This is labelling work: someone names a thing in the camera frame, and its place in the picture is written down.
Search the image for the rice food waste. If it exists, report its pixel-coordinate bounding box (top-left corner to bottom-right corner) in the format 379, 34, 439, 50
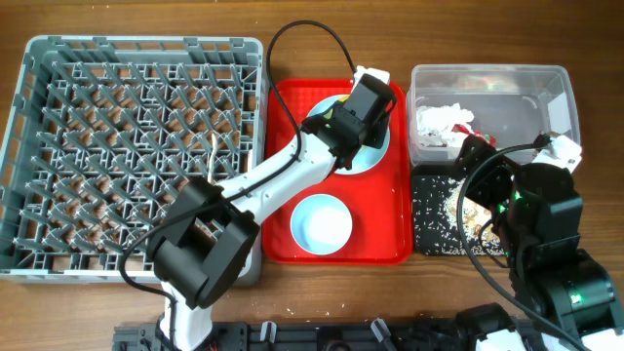
413, 175, 506, 255

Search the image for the red snack wrapper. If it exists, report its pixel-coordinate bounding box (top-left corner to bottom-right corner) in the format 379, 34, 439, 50
451, 124, 496, 146

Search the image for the white tissue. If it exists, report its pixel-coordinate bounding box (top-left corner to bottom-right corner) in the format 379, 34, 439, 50
416, 103, 475, 147

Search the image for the light blue small bowl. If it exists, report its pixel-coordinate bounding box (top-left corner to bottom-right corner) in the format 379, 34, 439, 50
290, 194, 353, 255

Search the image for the white plastic spoon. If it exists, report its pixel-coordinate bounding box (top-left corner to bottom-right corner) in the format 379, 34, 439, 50
207, 133, 218, 184

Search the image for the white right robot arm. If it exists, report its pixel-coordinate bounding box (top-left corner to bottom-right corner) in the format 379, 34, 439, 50
453, 134, 623, 350

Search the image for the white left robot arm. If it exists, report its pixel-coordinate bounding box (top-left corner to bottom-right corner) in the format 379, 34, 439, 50
147, 70, 397, 350

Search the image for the grey plastic dishwasher rack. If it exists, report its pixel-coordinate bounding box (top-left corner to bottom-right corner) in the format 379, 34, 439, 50
1, 35, 267, 284

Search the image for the light blue plate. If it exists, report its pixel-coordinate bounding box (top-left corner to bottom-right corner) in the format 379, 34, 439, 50
308, 94, 391, 176

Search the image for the black plastic tray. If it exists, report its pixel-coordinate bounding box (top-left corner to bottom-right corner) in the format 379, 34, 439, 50
410, 164, 513, 258

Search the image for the clear plastic bin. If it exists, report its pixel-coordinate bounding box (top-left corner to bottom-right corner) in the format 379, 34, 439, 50
406, 63, 581, 166

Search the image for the red plastic tray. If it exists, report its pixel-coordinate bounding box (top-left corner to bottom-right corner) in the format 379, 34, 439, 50
261, 78, 413, 265

